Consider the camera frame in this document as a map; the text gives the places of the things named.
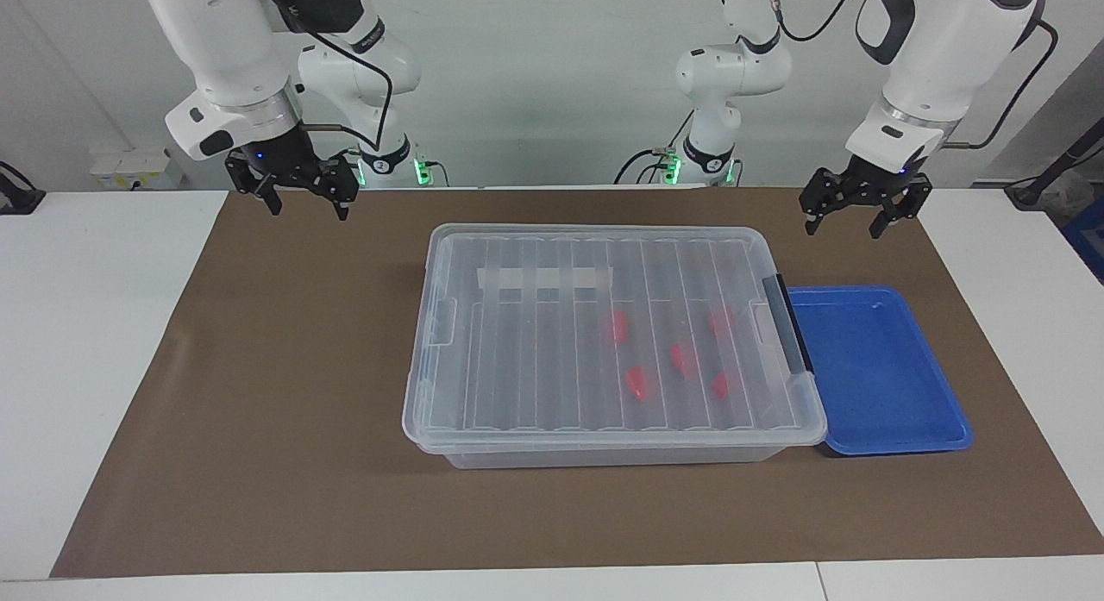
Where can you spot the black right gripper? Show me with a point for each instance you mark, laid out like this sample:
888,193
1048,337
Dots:
285,161

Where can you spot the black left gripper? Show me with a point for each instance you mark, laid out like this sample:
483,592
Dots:
862,185

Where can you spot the red plastic block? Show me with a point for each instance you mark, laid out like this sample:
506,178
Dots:
720,385
636,384
720,321
617,326
682,358

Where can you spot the clear plastic ribbed lid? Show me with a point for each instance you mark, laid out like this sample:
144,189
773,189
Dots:
535,368

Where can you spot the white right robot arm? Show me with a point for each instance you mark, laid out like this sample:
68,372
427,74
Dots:
224,40

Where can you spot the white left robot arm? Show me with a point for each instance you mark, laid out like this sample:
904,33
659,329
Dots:
940,49

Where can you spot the black box latch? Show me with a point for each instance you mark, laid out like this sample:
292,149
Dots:
787,325

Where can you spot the blue plastic tray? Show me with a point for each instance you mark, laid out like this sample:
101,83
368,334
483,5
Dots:
880,368

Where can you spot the clear plastic storage box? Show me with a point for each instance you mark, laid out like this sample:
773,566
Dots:
604,457

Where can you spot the black stand with rod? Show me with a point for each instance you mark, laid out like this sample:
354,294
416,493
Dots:
1022,194

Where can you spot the brown table mat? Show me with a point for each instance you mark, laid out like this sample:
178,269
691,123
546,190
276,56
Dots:
259,411

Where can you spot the blue crate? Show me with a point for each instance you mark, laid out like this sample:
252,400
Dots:
1088,239

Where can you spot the black clamp mount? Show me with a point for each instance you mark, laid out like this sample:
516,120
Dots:
21,200

